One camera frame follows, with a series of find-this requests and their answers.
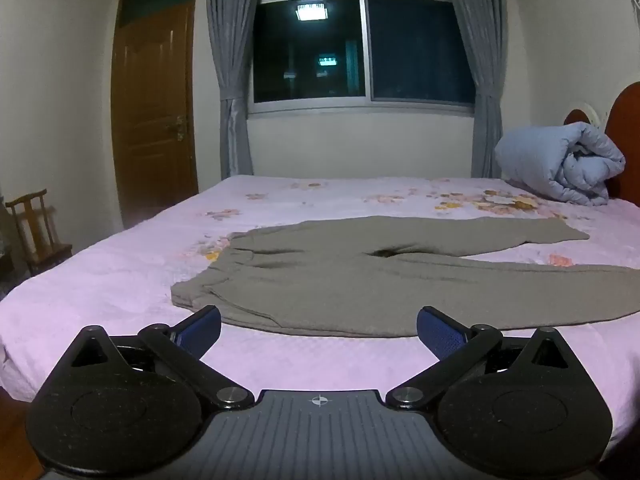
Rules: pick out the bed with pink floral sheet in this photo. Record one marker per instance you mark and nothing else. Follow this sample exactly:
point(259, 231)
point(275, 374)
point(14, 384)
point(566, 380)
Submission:
point(125, 260)

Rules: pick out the rolled light blue quilt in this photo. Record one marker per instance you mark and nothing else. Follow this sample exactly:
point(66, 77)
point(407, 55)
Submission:
point(555, 160)

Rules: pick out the brown wooden door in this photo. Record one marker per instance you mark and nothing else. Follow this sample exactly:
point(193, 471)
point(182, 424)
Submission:
point(150, 110)

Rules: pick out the sliding glass window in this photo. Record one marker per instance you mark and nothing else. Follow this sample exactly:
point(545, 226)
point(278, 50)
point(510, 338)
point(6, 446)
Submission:
point(415, 45)

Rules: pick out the wooden chair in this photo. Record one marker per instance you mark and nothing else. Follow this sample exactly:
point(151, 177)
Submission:
point(37, 240)

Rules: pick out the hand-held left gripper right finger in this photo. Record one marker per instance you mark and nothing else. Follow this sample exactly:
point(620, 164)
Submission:
point(440, 332)

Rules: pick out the reddish wooden headboard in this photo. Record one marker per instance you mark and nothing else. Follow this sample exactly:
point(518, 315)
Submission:
point(627, 120)

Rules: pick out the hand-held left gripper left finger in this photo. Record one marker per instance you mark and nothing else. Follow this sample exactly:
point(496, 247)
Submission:
point(200, 331)

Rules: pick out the grey pants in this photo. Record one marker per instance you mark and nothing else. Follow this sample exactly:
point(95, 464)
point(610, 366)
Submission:
point(325, 280)

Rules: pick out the grey curtain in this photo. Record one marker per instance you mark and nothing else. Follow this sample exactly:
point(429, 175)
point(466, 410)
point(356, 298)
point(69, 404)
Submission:
point(232, 60)
point(482, 60)

